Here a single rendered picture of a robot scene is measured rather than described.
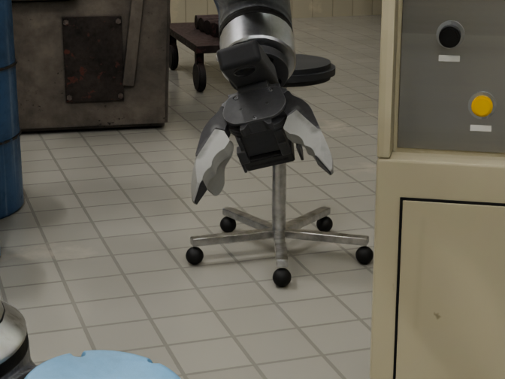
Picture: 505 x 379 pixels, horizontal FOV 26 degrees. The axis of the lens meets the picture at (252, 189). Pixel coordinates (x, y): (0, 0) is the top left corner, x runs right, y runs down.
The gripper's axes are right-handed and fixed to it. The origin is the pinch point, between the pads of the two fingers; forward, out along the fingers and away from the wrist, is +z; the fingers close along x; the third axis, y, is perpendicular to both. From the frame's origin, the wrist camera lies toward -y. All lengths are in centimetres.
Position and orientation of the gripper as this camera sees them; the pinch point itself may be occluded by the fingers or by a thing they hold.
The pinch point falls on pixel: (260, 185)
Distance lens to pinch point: 114.6
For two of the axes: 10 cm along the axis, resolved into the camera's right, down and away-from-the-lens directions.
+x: -9.6, 2.1, 1.9
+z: 0.4, 7.6, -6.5
